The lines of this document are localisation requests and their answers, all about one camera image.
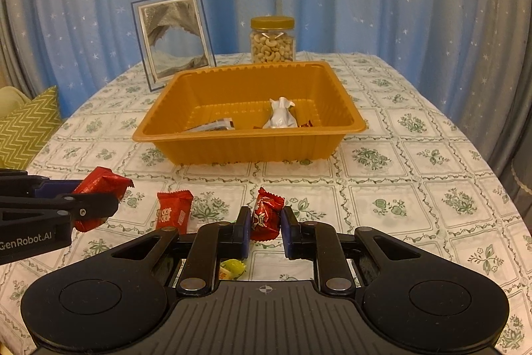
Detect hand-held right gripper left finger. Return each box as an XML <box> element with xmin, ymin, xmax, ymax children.
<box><xmin>110</xmin><ymin>207</ymin><xmax>253</xmax><ymax>295</ymax></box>

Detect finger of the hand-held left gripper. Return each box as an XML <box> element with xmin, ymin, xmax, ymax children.
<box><xmin>0</xmin><ymin>170</ymin><xmax>81</xmax><ymax>198</ymax></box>
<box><xmin>0</xmin><ymin>193</ymin><xmax>120</xmax><ymax>223</ymax></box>

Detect shiny red snack packet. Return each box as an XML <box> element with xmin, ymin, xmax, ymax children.
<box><xmin>72</xmin><ymin>166</ymin><xmax>134</xmax><ymax>233</ymax></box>

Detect cashew jar with gold lid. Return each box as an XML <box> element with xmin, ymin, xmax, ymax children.
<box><xmin>249</xmin><ymin>16</ymin><xmax>296</xmax><ymax>65</ymax></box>

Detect green white snack pouch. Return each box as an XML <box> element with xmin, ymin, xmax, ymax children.
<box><xmin>263</xmin><ymin>97</ymin><xmax>299</xmax><ymax>129</ymax></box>

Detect yellow green candy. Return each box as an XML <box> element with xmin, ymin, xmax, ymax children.
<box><xmin>219</xmin><ymin>259</ymin><xmax>247</xmax><ymax>281</ymax></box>

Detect red white-print snack packet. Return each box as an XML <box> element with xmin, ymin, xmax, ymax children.
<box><xmin>156</xmin><ymin>191</ymin><xmax>194</xmax><ymax>234</ymax></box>

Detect blue framed sand picture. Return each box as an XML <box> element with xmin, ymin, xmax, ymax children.
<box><xmin>131</xmin><ymin>0</ymin><xmax>217</xmax><ymax>91</ymax></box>

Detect clear packet of dark snack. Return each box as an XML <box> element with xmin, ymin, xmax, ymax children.
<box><xmin>183</xmin><ymin>118</ymin><xmax>235</xmax><ymax>132</ymax></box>

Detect red white twisted candy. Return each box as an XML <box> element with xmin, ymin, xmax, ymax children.
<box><xmin>250</xmin><ymin>187</ymin><xmax>284</xmax><ymax>243</ymax></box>

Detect green zigzag cushion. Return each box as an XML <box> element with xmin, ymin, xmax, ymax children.
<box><xmin>0</xmin><ymin>86</ymin><xmax>63</xmax><ymax>173</ymax></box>

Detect grey lace trimmed cover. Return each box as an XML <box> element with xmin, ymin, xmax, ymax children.
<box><xmin>509</xmin><ymin>147</ymin><xmax>532</xmax><ymax>210</ymax></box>

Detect cream sofa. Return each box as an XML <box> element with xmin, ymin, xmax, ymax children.
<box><xmin>0</xmin><ymin>87</ymin><xmax>34</xmax><ymax>118</ymax></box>

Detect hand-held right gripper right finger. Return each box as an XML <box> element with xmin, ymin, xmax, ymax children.
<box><xmin>280</xmin><ymin>207</ymin><xmax>420</xmax><ymax>294</ymax></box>

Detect orange plastic tray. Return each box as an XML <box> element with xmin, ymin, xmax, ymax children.
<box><xmin>132</xmin><ymin>61</ymin><xmax>368</xmax><ymax>165</ymax></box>

